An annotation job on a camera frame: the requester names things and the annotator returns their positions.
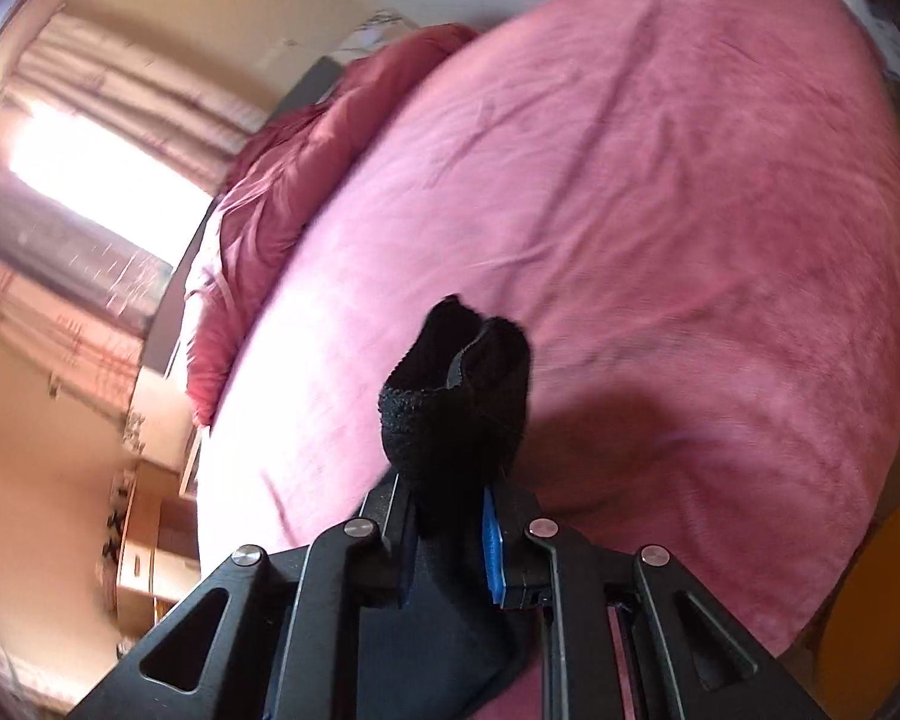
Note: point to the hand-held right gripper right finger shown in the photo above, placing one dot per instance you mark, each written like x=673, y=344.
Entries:
x=493, y=547

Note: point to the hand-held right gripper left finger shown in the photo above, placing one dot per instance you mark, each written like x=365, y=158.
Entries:
x=382, y=562

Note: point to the black embroidered pants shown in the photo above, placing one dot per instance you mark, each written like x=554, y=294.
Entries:
x=450, y=405

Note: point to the wooden desk with white cabinet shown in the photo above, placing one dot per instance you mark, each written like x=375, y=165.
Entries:
x=157, y=547

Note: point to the white flower-print headboard panel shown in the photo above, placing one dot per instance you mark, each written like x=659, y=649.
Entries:
x=375, y=30
x=136, y=424

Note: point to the grey headboard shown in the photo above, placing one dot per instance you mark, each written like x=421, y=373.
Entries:
x=161, y=330

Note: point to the bed with pink sheet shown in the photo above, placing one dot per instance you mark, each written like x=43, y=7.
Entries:
x=645, y=240

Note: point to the red duvet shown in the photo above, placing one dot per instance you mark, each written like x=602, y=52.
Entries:
x=285, y=187

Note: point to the yellow round stool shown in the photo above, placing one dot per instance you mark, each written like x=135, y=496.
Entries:
x=881, y=615

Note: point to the patterned pink curtain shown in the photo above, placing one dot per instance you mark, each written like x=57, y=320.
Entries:
x=52, y=345
x=142, y=82

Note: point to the dark sheer curtain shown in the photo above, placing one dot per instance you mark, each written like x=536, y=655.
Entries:
x=60, y=255

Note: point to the bright window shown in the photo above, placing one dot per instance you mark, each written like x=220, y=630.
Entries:
x=105, y=165

